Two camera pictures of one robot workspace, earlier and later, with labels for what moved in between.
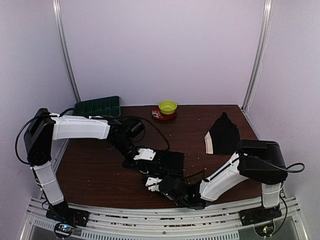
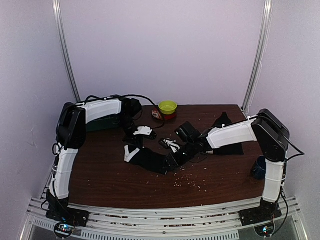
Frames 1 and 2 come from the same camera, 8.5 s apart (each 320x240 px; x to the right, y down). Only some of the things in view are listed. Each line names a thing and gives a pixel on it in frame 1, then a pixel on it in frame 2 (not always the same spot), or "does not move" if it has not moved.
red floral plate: [157, 114] does not move
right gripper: [173, 177] → [174, 161]
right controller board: [265, 230] does not move
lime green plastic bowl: [167, 107] does not move
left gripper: [140, 163] → [134, 140]
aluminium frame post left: [56, 7] does not move
